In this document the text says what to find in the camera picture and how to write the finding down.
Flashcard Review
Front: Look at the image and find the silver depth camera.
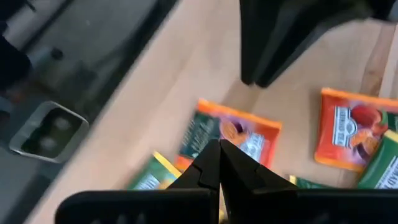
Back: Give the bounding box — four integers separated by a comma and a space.
8, 100, 90, 165

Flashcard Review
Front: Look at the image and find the orange peach tea bag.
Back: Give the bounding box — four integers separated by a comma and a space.
175, 98, 283, 171
313, 87, 398, 172

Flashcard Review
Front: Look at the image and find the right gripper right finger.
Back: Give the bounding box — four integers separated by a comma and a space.
220, 139, 398, 224

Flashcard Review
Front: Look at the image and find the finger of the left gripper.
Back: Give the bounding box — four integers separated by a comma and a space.
256, 0, 374, 88
239, 0, 280, 85

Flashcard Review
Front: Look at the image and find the green yellow lemon tea bag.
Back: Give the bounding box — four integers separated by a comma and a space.
288, 174, 335, 190
356, 129, 398, 190
126, 151, 183, 190

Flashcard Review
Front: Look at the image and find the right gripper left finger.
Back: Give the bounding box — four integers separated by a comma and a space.
55, 139, 221, 224

